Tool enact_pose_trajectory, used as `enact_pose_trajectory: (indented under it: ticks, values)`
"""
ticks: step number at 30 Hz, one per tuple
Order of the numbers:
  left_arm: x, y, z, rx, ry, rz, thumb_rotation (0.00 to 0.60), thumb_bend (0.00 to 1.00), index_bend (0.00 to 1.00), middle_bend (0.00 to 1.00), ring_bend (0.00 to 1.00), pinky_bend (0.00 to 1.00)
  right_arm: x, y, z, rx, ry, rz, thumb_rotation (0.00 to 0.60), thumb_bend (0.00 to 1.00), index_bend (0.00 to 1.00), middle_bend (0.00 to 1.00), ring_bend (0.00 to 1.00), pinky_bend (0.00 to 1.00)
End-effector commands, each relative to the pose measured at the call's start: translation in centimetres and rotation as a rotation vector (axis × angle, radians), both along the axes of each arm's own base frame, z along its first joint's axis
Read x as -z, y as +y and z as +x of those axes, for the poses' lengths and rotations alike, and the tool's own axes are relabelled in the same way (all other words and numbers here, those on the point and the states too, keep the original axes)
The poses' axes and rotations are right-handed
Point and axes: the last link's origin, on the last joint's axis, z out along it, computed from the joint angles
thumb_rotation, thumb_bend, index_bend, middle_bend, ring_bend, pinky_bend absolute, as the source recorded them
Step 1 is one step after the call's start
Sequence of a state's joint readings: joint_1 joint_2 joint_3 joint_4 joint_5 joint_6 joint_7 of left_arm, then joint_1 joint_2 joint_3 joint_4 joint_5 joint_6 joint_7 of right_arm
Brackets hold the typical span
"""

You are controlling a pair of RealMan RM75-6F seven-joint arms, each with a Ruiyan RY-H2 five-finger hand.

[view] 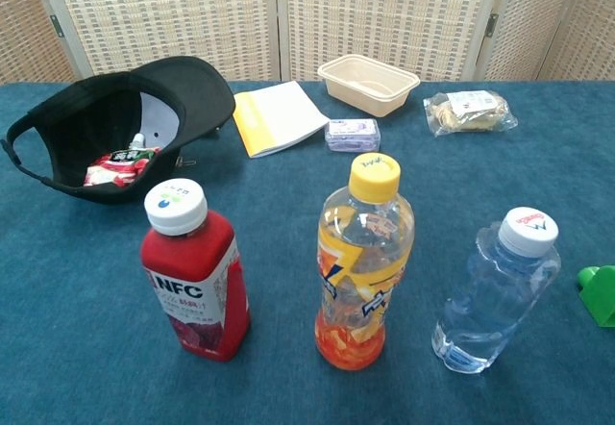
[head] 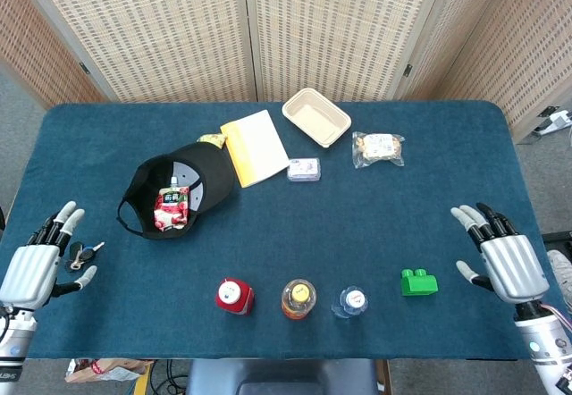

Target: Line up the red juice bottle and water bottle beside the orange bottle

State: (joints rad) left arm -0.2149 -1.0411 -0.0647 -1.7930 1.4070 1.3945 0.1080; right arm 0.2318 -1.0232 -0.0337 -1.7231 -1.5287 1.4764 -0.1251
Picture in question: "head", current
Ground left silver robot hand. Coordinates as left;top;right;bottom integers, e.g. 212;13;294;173
0;201;98;311

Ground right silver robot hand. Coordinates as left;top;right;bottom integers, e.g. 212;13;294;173
450;202;551;305

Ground clear water bottle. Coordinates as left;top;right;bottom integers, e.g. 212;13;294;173
331;285;370;320

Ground red bottle white cap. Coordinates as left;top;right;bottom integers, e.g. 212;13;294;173
215;277;257;316

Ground dark robot base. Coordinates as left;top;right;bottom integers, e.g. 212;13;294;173
185;358;381;395

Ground white sneaker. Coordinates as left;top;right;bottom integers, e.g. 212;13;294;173
547;249;572;315

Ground bunch of keys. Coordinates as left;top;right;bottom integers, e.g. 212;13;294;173
64;240;106;273

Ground green toy brick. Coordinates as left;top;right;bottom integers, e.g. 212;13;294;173
400;268;440;298

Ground white power strip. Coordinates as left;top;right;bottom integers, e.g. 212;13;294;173
531;107;572;136

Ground red jelly drink pouch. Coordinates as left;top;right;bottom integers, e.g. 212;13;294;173
153;176;192;231

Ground blue felt tablecloth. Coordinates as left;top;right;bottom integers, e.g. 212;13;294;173
0;101;558;360

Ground clear bag of snacks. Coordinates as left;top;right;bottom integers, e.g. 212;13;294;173
351;130;407;170

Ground black baseball cap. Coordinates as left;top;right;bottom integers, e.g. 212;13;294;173
116;141;237;241

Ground orange drink bottle yellow cap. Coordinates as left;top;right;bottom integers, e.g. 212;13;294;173
281;278;318;321

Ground yellow green snack packet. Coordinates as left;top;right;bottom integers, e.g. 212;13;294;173
197;132;228;149

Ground small tissue pack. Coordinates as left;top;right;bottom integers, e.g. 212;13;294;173
286;157;323;183

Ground beige paper food tray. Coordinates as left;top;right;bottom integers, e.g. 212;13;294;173
282;87;353;149

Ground yellow white notebook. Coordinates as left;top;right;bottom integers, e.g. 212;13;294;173
220;109;291;189

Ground woven folding screen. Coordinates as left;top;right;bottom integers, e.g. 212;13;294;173
0;0;572;144

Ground black floor cables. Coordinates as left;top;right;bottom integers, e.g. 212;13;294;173
149;358;191;395

